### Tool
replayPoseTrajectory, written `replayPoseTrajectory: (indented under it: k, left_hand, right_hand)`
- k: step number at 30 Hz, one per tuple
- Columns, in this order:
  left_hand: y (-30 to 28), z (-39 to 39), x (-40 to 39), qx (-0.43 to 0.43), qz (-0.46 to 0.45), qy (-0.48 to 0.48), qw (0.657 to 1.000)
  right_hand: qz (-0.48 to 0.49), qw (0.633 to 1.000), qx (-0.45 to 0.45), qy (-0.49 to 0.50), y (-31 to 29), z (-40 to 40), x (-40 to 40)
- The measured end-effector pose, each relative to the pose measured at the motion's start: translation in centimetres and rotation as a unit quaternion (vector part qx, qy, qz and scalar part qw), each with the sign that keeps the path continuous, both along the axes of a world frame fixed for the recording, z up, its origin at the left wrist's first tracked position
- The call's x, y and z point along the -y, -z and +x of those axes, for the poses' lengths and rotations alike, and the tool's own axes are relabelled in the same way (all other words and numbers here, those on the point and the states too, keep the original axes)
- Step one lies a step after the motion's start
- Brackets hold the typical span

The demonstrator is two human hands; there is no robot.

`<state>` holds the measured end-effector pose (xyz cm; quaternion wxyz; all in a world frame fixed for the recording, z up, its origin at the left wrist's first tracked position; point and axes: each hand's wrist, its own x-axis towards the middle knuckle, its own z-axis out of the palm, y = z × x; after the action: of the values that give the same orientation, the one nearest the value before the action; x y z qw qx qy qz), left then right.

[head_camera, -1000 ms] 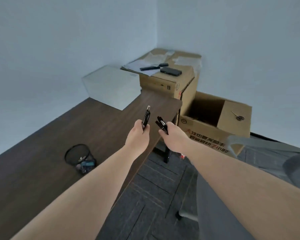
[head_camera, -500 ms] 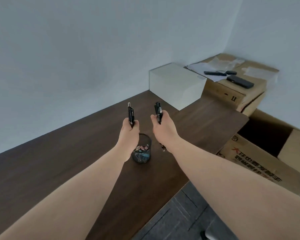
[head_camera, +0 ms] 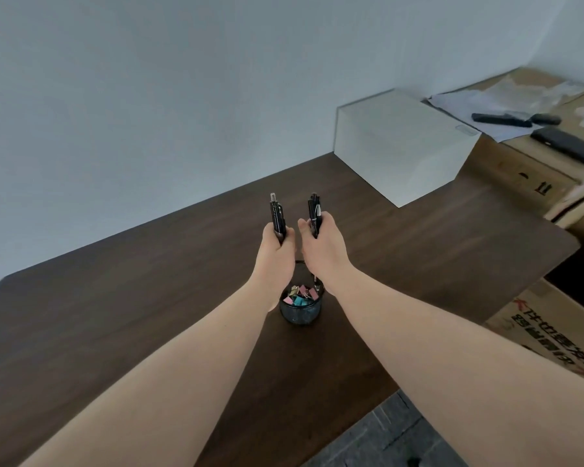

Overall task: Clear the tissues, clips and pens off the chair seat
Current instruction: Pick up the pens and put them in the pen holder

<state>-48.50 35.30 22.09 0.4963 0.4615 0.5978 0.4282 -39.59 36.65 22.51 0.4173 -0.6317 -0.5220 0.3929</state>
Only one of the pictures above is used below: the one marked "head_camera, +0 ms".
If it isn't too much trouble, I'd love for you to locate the person's right hand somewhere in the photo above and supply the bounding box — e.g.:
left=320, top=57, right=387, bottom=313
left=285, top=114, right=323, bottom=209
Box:
left=297, top=212, right=357, bottom=283

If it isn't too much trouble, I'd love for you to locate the person's left hand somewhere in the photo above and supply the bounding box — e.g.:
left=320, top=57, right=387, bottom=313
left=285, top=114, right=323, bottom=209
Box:
left=249, top=222, right=298, bottom=301

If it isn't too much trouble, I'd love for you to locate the black pen with silver clip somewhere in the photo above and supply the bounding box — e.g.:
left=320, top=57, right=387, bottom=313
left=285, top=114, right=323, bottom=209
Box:
left=314, top=193, right=323, bottom=300

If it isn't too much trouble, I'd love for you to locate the person's left forearm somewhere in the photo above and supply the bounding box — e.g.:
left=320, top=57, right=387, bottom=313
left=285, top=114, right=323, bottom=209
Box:
left=18, top=282, right=284, bottom=467

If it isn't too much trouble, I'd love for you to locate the person's right forearm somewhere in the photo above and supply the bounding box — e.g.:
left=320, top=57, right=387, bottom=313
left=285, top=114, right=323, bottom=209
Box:
left=321, top=265, right=584, bottom=467

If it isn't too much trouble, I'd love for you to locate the pile of coloured binder clips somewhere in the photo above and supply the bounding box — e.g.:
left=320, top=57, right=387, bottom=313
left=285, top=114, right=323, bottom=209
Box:
left=283, top=285, right=321, bottom=307

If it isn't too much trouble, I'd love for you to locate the black mesh pen cup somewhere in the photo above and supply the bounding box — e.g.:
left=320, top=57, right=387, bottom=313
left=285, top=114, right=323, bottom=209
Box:
left=278, top=260, right=326, bottom=327

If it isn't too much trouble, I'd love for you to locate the white box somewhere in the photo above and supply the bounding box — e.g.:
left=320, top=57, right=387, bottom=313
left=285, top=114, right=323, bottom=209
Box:
left=334, top=89, right=483, bottom=209

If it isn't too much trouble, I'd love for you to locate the white paper sheet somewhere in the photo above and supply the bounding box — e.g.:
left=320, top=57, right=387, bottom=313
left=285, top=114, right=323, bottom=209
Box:
left=425, top=89, right=542, bottom=143

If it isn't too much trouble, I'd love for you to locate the large brown cardboard box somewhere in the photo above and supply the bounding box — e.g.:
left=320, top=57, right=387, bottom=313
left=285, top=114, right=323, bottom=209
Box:
left=460, top=67, right=584, bottom=230

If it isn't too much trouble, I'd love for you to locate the long black remote control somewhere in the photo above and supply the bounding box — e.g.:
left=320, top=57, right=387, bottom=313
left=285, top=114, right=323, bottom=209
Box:
left=470, top=113, right=534, bottom=128

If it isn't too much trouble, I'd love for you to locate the crumpled clear plastic wrap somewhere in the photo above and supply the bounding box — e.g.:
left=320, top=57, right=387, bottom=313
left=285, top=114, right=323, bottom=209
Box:
left=486, top=75, right=584, bottom=114

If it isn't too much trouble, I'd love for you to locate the printed cardboard box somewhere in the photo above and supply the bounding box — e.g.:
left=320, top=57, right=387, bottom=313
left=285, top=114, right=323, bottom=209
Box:
left=484, top=279, right=584, bottom=389

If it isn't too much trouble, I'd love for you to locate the black phone case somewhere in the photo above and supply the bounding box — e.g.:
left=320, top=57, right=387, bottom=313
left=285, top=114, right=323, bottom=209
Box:
left=530, top=126, right=584, bottom=165

